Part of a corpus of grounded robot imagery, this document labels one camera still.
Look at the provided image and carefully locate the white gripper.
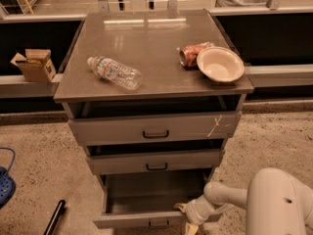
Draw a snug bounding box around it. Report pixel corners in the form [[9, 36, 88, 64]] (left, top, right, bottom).
[[174, 195, 225, 235]]

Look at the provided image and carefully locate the grey bottom drawer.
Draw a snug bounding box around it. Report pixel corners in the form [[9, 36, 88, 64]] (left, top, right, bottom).
[[94, 168, 213, 229]]

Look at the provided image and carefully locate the grey drawer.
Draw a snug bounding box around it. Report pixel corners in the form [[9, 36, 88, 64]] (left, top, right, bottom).
[[86, 149, 221, 175], [94, 168, 213, 229], [68, 111, 242, 146]]

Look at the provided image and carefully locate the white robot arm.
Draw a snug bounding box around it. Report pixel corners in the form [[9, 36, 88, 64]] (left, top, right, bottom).
[[175, 167, 313, 235]]

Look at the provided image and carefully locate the grey middle drawer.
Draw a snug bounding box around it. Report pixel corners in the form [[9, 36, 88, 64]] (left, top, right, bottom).
[[86, 149, 221, 175]]

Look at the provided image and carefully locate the grey drawer cabinet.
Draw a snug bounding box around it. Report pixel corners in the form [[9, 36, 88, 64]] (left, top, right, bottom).
[[53, 9, 254, 181]]

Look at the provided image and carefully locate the grey top drawer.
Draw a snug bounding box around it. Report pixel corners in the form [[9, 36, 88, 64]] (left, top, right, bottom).
[[68, 111, 242, 146]]

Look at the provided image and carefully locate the open cardboard box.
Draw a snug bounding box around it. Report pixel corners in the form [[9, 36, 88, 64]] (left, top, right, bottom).
[[11, 49, 57, 82]]

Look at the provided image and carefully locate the clear plastic water bottle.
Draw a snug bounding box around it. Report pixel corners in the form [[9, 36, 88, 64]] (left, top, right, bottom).
[[87, 56, 143, 91]]

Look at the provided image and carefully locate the white paper bowl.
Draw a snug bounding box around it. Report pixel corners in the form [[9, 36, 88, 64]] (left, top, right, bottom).
[[197, 47, 245, 83]]

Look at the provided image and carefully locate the crushed red soda can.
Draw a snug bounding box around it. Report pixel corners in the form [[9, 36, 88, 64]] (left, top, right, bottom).
[[178, 42, 214, 68]]

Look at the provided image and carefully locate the blue foot pedal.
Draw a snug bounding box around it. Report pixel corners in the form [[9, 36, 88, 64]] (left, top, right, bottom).
[[0, 166, 16, 208]]

